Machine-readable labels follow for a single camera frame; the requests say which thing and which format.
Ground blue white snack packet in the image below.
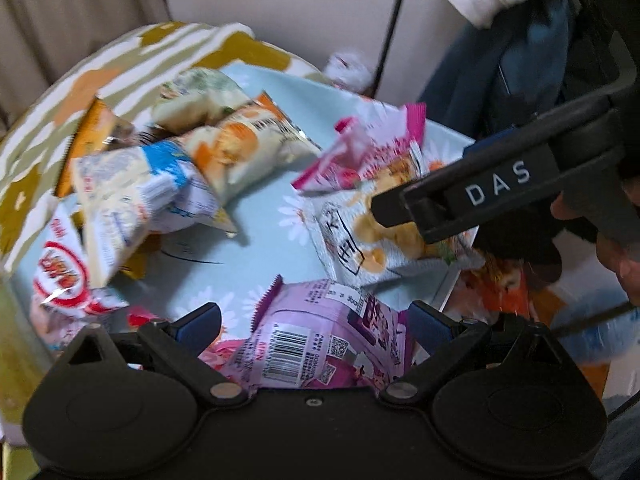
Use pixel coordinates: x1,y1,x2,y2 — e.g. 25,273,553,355
72,140,238,288

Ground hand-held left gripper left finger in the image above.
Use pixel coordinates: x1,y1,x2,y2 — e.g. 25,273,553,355
55,303,249,408

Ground pink snack packet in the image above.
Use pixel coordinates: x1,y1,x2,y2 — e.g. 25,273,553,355
291,102,428,196

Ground green white snack packet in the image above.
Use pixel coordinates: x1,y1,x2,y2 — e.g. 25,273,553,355
150,67,251,133

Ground beige curtain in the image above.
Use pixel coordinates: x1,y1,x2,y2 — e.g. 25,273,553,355
0,0,173,131

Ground person's right hand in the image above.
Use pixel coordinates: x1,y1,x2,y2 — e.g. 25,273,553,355
550,194,640,306

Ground red white snack packet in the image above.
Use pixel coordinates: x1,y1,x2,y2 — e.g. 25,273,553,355
30,205,131,351

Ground light blue object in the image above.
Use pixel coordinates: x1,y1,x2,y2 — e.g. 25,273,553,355
550,300,640,363

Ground white orange snack packet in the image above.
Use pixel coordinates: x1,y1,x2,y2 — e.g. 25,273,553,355
187,91,323,206

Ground floral striped blanket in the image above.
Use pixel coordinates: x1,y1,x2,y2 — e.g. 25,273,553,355
0,21,326,271

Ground black pole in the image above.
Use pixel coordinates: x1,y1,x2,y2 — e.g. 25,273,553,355
372,0,416,98

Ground purple snack packet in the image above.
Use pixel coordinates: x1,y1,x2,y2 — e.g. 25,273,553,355
220,275,416,391

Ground orange printed bag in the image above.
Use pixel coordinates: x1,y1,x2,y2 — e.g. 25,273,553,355
450,255,531,321

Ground blue denim garment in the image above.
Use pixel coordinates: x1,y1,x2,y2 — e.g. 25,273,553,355
417,0,576,141

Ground white snack packet yellow chips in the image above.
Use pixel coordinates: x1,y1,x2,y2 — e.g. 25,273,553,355
302,185,486,288

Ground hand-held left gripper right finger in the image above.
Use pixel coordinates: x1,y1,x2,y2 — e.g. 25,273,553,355
380,301,576,406

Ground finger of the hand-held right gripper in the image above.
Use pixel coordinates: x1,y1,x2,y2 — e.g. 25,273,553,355
371,146,563,245
462,92,613,161

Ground small white pink object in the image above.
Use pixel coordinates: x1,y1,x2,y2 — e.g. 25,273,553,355
322,49,376,92

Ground light blue daisy tablecloth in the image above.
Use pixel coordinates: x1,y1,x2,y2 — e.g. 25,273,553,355
10,62,476,356

